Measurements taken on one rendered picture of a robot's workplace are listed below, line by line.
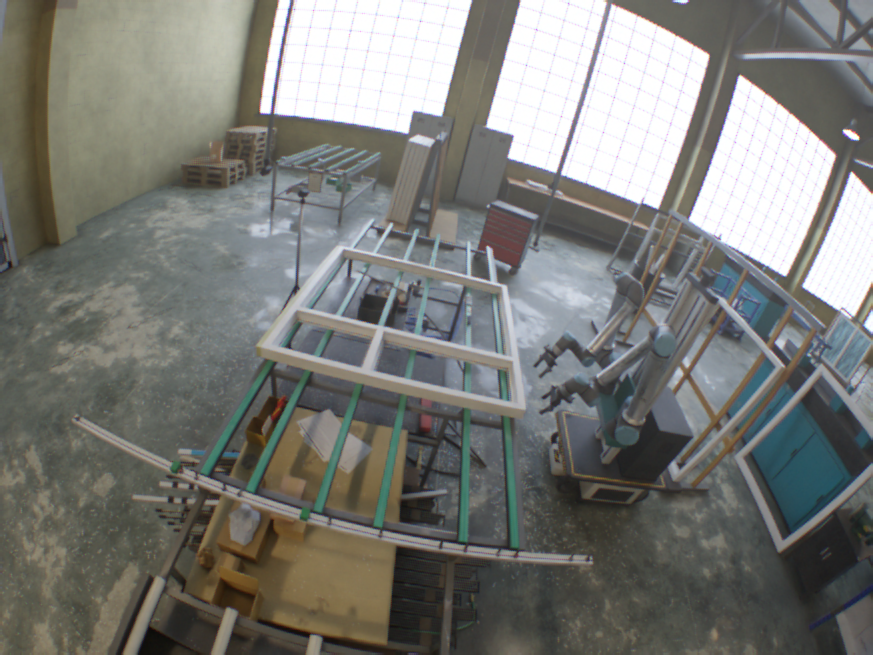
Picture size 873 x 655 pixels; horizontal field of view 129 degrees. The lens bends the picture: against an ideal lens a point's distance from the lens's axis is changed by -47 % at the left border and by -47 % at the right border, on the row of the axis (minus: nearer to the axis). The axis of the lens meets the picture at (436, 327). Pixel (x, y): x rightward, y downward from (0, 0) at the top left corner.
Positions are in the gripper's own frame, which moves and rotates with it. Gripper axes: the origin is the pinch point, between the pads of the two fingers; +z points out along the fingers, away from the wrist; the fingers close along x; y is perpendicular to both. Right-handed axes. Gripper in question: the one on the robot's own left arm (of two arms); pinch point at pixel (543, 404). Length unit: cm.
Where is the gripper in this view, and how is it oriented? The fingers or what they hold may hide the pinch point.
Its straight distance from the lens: 246.2
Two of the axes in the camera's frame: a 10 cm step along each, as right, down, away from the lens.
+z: -5.5, 5.5, 6.2
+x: -3.0, 5.7, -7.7
